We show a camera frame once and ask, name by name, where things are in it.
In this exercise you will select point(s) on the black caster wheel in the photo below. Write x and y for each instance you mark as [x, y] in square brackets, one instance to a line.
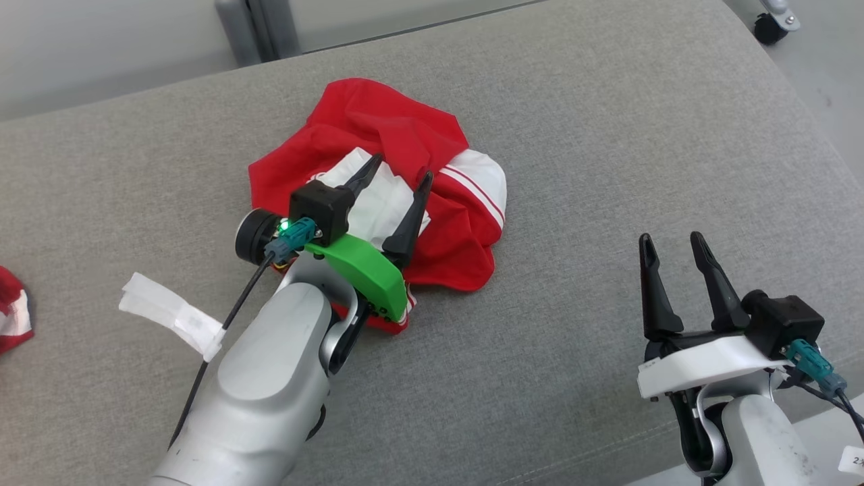
[769, 28]

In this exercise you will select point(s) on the red shorts with white trim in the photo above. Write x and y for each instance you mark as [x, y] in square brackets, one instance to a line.
[12, 317]

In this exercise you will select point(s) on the red white striped-collar shirt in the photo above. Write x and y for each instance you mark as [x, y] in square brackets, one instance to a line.
[385, 128]

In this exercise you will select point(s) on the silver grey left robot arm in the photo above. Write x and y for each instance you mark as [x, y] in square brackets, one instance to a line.
[263, 378]

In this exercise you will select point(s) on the white printed sticker label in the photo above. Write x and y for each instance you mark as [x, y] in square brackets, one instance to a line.
[854, 460]

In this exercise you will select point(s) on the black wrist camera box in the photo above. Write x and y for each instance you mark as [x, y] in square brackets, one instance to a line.
[320, 209]
[786, 324]

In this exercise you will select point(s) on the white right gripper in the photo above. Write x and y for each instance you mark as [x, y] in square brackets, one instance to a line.
[702, 364]

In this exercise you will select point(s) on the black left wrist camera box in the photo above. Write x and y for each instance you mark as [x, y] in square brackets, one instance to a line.
[320, 209]

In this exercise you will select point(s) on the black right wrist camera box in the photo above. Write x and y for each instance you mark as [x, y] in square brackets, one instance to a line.
[786, 324]

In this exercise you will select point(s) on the grey metal partition post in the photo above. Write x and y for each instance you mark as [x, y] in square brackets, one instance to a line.
[253, 27]

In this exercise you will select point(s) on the black left wrist motor cylinder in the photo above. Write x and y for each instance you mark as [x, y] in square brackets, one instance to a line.
[255, 236]

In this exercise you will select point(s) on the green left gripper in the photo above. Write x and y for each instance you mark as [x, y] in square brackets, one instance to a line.
[368, 273]

